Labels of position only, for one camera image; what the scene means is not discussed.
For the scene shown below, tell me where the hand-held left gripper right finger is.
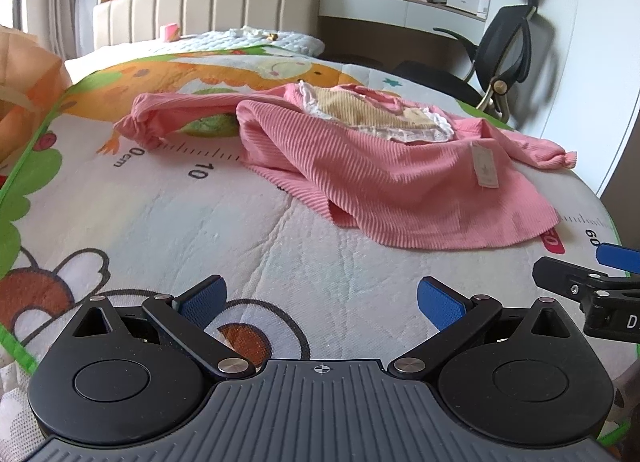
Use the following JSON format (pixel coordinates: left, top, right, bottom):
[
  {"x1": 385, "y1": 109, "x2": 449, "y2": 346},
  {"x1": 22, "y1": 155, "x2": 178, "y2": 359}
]
[{"x1": 389, "y1": 276, "x2": 572, "y2": 384}]

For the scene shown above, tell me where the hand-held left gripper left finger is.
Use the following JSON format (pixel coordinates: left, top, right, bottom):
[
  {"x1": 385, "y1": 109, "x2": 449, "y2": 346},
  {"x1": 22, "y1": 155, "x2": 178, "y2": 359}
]
[{"x1": 70, "y1": 275, "x2": 255, "y2": 384}]

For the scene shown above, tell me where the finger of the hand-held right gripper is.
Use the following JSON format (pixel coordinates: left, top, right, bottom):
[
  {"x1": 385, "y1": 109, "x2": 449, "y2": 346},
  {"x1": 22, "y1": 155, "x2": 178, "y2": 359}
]
[
  {"x1": 532, "y1": 257, "x2": 640, "y2": 304},
  {"x1": 596, "y1": 243, "x2": 640, "y2": 276}
]

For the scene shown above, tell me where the pink ribbed knit garment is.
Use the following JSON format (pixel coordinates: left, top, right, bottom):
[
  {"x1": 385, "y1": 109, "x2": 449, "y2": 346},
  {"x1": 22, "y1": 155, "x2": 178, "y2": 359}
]
[{"x1": 114, "y1": 82, "x2": 578, "y2": 249}]

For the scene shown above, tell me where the cartoon printed blanket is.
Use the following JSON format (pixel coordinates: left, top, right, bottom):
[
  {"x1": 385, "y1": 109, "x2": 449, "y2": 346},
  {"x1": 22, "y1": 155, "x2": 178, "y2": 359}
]
[{"x1": 0, "y1": 45, "x2": 625, "y2": 462}]

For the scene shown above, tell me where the black office chair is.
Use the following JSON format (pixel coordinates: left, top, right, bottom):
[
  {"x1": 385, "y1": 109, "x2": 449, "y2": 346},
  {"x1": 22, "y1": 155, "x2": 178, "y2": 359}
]
[{"x1": 392, "y1": 0, "x2": 556, "y2": 124}]

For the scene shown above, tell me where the white quilted pad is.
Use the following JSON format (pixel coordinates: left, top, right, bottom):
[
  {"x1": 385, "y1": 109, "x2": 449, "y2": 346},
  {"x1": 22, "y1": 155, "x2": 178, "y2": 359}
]
[{"x1": 144, "y1": 28, "x2": 326, "y2": 59}]

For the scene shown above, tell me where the orange cloth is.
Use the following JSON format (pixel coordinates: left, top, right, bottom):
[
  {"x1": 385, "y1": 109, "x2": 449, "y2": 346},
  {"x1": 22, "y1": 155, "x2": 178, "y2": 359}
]
[{"x1": 0, "y1": 25, "x2": 69, "y2": 169}]

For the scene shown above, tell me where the beige padded headboard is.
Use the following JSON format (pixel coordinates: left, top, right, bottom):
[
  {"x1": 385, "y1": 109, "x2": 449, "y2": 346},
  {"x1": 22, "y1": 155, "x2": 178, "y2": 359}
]
[{"x1": 92, "y1": 0, "x2": 322, "y2": 51}]

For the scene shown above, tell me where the white desk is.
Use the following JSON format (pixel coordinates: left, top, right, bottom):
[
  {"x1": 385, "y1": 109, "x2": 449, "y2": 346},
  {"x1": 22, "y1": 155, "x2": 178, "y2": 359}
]
[{"x1": 318, "y1": 0, "x2": 489, "y2": 73}]

